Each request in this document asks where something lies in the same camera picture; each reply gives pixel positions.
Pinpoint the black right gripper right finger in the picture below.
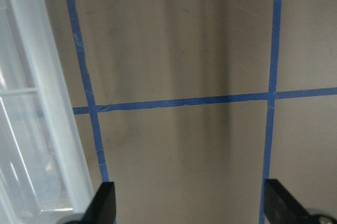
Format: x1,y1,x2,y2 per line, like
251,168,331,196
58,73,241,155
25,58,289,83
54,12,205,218
264,179,336,224

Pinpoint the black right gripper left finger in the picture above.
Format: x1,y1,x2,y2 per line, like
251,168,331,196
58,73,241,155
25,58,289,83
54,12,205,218
60,181,116,224

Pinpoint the clear plastic box lid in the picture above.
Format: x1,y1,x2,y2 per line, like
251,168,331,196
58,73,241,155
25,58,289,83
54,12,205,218
1,0,94,223

